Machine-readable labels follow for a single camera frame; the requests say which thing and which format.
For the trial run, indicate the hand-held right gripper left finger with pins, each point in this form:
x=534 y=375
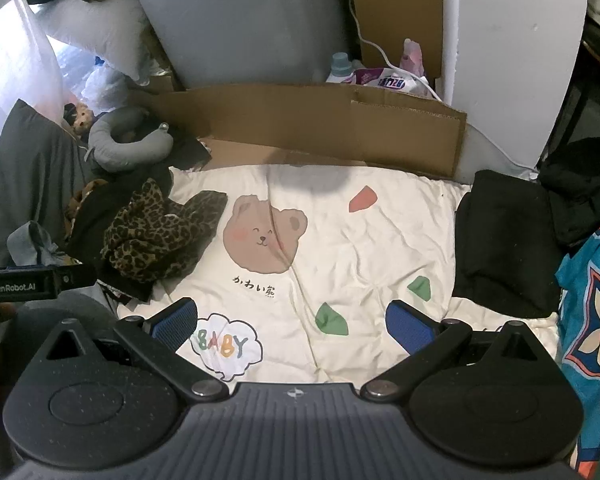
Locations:
x=175 y=322

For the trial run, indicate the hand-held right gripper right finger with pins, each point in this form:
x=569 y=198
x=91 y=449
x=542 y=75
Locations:
x=407 y=327

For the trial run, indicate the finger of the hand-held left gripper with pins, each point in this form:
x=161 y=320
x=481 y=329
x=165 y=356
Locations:
x=77 y=276

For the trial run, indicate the leopard print garment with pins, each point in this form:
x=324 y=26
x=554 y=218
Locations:
x=150 y=232

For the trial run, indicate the black clothes pile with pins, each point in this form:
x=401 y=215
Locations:
x=580 y=185

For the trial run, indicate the grey blue cloth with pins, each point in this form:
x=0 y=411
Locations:
x=32 y=242

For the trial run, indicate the black crumpled garment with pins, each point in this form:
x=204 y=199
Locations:
x=87 y=230

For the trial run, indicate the cream printed blanket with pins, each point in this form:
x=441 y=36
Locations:
x=360 y=255

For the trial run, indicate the dark grey pillow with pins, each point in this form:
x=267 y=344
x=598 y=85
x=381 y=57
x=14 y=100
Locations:
x=25 y=180

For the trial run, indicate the black folded garment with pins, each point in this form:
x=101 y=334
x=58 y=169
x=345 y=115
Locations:
x=505 y=245

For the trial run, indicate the grey neck pillow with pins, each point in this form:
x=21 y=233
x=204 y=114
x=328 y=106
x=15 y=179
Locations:
x=105 y=135

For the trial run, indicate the small plush doll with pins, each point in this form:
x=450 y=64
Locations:
x=82 y=116

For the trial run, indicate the small black cloth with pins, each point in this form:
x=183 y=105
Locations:
x=190 y=152

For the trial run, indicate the teal patterned garment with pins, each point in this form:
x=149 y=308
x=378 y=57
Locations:
x=592 y=310

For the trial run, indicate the clear plastic bags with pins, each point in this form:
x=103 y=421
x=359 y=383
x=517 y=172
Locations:
x=102 y=87

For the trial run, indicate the brown cardboard sheet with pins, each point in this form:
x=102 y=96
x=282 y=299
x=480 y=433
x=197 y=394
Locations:
x=305 y=120

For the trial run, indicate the sheer white curtain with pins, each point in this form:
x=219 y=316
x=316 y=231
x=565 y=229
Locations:
x=10 y=45

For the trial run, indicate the white pillow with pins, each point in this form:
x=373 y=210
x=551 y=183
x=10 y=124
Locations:
x=95 y=30

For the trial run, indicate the purple white refill pouch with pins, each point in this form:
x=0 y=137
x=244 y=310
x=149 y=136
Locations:
x=385 y=80

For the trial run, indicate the detergent bottle light blue cap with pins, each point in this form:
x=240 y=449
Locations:
x=339 y=67

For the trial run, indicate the pink spray bottle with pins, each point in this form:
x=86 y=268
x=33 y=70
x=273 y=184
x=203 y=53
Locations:
x=412 y=57

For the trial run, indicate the grey padded board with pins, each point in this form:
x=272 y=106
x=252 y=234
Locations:
x=240 y=20

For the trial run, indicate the upright cardboard box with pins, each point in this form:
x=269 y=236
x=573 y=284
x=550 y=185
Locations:
x=405 y=0

